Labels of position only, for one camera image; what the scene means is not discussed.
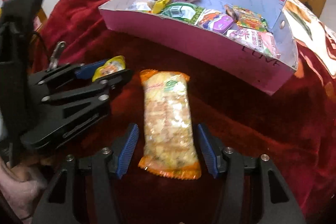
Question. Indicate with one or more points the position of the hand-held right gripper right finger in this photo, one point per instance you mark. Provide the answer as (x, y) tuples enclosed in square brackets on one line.
[(207, 153)]

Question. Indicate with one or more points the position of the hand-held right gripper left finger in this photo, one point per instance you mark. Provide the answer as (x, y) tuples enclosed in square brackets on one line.
[(128, 153)]

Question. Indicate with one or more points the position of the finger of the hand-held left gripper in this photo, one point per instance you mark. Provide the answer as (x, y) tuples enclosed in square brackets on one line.
[(84, 70), (78, 98)]

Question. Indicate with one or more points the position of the orange egg snack packet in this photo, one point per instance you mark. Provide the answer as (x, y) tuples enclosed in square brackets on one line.
[(110, 67)]

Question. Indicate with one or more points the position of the orange rice cracker packet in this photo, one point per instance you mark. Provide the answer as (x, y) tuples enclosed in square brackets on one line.
[(168, 124)]

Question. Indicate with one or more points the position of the pink cardboard box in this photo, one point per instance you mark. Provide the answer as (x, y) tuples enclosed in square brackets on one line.
[(210, 56)]

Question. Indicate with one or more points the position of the yellow candy packet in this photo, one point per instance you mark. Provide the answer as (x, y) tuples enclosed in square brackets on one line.
[(160, 4)]

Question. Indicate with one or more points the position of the large green snack packet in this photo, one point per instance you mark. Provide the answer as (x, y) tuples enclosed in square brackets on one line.
[(181, 11)]

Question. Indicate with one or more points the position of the purple pink snack packet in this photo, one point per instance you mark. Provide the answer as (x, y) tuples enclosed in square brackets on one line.
[(219, 23)]

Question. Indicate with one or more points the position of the colourful gummy candy packet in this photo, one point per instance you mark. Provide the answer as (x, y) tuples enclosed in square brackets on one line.
[(249, 18)]

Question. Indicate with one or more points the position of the person's left forearm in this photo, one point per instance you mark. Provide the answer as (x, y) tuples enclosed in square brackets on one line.
[(21, 187)]

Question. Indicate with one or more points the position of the metal spring clip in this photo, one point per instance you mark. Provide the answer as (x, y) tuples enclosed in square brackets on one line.
[(56, 54)]

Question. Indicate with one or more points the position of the red floral blanket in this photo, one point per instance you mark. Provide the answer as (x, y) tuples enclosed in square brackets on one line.
[(262, 121)]

